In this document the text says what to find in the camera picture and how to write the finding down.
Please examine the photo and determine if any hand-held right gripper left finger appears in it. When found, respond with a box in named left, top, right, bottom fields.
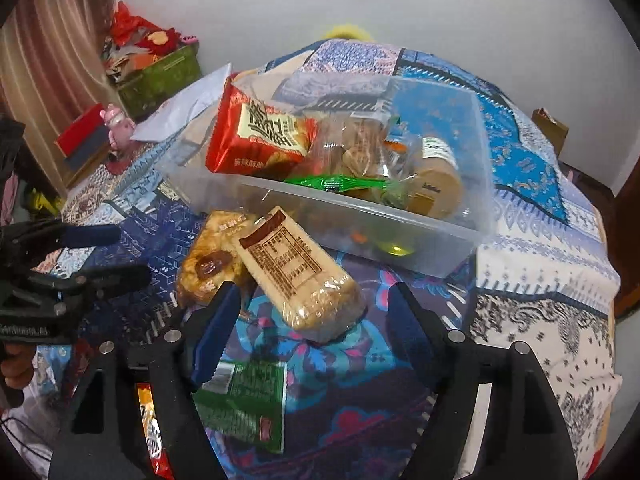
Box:
left=47, top=280, right=244, bottom=480

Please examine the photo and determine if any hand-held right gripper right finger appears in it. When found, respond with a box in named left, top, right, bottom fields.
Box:
left=387, top=281, right=583, bottom=480

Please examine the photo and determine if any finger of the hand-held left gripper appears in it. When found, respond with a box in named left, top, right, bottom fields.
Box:
left=14, top=264, right=152, bottom=307
left=0, top=219, right=122, bottom=272

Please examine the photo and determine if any green jelly cup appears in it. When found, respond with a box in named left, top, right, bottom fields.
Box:
left=375, top=237, right=417, bottom=259

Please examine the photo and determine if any wafer packet with brown label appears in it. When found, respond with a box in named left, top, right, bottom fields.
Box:
left=232, top=205, right=369, bottom=345

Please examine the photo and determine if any clear plastic storage container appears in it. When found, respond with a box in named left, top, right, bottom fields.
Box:
left=160, top=72, right=497, bottom=282

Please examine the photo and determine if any clear bag of round pastries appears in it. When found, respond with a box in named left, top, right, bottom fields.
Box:
left=310, top=110, right=403, bottom=188

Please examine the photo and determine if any red packet with beige label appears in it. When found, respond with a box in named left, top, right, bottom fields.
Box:
left=206, top=80, right=321, bottom=176

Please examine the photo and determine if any person's left hand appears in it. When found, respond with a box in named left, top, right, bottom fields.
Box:
left=0, top=344, right=37, bottom=392

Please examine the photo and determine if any brown filled pastry packet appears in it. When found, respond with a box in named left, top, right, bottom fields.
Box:
left=176, top=210, right=252, bottom=307

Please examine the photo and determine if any dark green snack packet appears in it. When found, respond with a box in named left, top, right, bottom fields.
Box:
left=192, top=357, right=290, bottom=455

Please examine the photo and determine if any red flat box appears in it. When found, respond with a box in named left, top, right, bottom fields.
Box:
left=54, top=104, right=114, bottom=172

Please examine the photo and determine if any pink plush toy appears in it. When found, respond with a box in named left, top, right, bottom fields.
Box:
left=100, top=103, right=139, bottom=152

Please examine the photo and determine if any large red cartoon snack packet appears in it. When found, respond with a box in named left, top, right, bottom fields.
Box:
left=135, top=382, right=174, bottom=480

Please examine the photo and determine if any green storage basket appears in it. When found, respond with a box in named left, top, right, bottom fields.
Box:
left=112, top=45, right=204, bottom=119

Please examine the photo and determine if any striped brown curtain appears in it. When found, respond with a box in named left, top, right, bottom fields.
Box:
left=0, top=0, right=119, bottom=198

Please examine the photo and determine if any green bin of toys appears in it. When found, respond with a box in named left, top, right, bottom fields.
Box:
left=102, top=1, right=199, bottom=81

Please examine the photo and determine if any small cardboard box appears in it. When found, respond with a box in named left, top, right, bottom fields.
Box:
left=531, top=107, right=571, bottom=154

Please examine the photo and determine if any yellow curved foam tube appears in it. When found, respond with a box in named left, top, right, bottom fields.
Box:
left=324, top=22, right=377, bottom=42

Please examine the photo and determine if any thin black cable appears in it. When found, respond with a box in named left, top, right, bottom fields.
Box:
left=0, top=411, right=54, bottom=462

